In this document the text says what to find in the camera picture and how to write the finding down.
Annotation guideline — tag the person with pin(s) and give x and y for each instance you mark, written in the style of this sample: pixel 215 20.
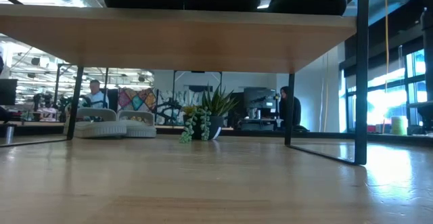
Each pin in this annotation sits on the person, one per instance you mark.
pixel 297 110
pixel 96 99

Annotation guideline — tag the silver metal cylinder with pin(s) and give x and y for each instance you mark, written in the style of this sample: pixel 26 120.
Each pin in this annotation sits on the silver metal cylinder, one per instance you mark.
pixel 9 134

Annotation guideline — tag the black machine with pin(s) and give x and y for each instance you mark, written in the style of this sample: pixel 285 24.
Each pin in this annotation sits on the black machine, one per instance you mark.
pixel 260 99

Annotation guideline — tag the wooden shelf with black legs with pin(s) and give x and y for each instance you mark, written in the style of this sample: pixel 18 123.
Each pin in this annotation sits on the wooden shelf with black legs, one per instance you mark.
pixel 169 38

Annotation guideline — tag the grey rubber slide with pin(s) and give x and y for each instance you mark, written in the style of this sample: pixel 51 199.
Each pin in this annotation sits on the grey rubber slide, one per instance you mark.
pixel 142 131
pixel 101 129

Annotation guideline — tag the yellow-green roll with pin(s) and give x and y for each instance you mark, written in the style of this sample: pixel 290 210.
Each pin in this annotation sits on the yellow-green roll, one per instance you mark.
pixel 399 126

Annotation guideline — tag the black bicycle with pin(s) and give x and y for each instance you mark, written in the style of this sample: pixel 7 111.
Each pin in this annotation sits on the black bicycle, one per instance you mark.
pixel 169 110

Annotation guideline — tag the colourful patchwork panel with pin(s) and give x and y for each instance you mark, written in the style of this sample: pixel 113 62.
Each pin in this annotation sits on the colourful patchwork panel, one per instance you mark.
pixel 135 100

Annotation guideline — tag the black flat screen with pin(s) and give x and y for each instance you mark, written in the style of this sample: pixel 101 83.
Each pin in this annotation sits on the black flat screen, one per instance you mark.
pixel 8 92

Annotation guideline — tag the potted succulent plant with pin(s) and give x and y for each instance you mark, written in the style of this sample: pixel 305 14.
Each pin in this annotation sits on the potted succulent plant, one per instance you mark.
pixel 209 122

